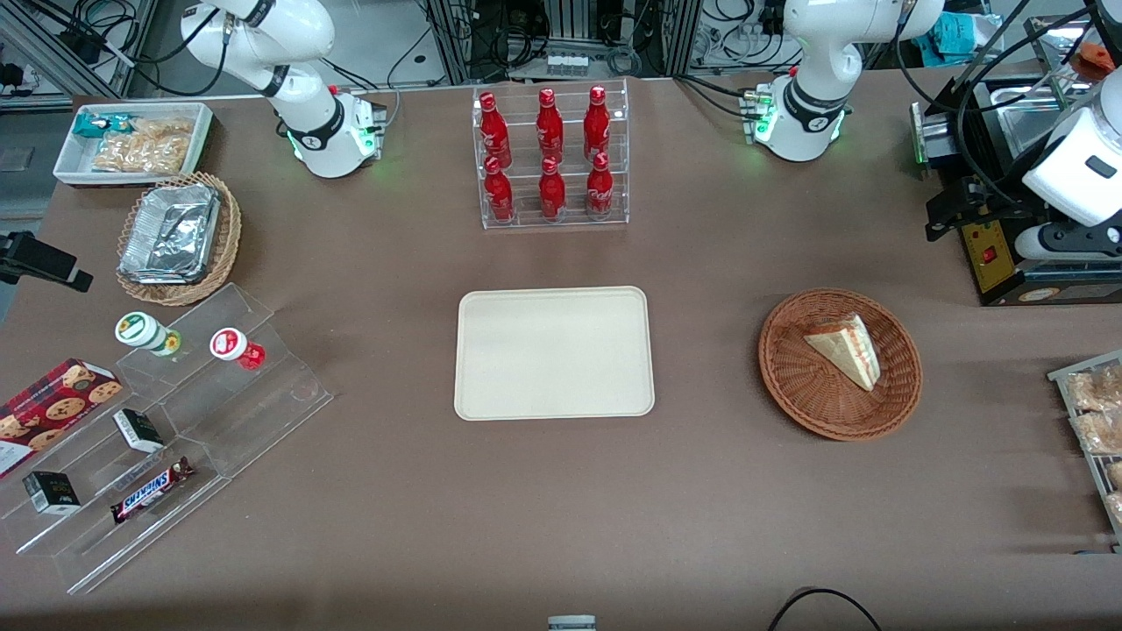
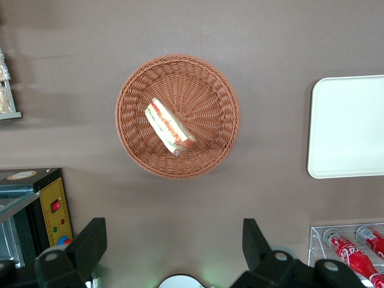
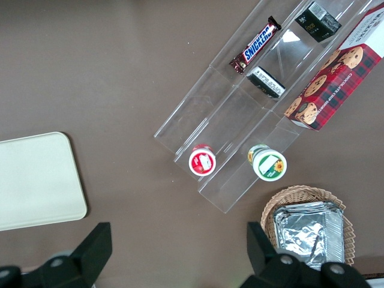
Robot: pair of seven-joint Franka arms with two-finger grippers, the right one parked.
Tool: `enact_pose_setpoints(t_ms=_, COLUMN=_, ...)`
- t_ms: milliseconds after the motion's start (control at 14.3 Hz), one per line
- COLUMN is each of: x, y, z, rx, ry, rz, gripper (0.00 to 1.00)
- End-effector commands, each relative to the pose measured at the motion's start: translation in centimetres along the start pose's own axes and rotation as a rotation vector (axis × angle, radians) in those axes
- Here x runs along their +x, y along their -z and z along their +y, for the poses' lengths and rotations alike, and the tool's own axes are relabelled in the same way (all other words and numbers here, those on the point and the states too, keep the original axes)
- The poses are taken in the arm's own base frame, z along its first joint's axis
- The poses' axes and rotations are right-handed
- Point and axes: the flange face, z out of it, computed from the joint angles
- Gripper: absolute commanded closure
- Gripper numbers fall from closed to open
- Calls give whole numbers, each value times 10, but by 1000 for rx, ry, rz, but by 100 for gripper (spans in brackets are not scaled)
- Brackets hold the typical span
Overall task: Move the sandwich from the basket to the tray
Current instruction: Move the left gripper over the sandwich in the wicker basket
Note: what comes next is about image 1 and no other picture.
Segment triangular sandwich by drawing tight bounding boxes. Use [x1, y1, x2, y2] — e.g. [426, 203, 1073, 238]
[804, 313, 881, 393]

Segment tray of packaged bread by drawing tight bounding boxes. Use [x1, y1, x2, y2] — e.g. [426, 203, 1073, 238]
[1047, 350, 1122, 555]

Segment dark brown wicker basket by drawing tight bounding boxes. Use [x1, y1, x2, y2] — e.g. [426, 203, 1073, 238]
[758, 288, 924, 442]

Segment beige plastic tray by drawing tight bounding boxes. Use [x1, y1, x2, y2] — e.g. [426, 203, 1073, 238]
[453, 286, 657, 422]

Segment light wicker basket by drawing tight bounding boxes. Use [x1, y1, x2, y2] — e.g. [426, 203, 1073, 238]
[115, 171, 243, 308]

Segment black food warmer appliance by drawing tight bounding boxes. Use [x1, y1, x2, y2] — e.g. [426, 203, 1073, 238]
[910, 70, 1122, 308]

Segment steel warmer pan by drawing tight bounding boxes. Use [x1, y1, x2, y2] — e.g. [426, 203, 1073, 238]
[991, 82, 1084, 166]

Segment teal plastic bag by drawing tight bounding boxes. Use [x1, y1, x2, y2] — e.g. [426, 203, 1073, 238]
[927, 11, 1003, 60]

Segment red cola bottle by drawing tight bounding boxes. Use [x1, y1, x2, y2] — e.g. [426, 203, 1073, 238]
[586, 152, 615, 216]
[479, 91, 512, 160]
[484, 156, 515, 223]
[536, 88, 565, 159]
[583, 85, 612, 157]
[538, 156, 568, 220]

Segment clear acrylic bottle rack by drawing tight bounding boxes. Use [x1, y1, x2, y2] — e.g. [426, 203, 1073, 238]
[472, 78, 631, 231]

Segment clear acrylic stepped stand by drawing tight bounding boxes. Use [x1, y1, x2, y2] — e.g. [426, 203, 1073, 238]
[0, 281, 335, 596]

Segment red lid jar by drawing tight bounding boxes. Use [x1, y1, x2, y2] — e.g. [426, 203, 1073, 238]
[209, 326, 267, 372]

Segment aluminium foil container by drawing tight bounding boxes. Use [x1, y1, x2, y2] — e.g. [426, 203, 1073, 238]
[117, 182, 221, 286]

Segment clear bag of crackers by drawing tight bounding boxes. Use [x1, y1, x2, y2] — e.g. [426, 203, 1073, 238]
[91, 117, 195, 174]

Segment green lid jar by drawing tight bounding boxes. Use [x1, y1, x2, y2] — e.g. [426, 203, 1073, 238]
[114, 311, 183, 358]

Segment small black box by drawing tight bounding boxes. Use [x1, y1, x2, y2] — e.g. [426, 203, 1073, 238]
[22, 471, 82, 515]
[112, 408, 166, 455]

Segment snickers chocolate bar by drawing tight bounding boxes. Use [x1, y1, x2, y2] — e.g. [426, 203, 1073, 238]
[110, 456, 195, 525]

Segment teal snack packet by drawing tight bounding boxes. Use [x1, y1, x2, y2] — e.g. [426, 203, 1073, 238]
[72, 111, 134, 140]

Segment white rectangular bin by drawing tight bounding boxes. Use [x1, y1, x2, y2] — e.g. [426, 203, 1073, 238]
[53, 102, 215, 188]

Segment red cookie box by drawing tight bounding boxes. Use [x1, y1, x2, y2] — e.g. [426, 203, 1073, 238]
[0, 358, 124, 481]

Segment black cable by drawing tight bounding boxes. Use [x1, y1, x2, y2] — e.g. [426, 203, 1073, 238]
[768, 587, 883, 631]

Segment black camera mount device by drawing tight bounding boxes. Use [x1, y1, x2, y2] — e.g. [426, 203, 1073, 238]
[0, 230, 94, 294]

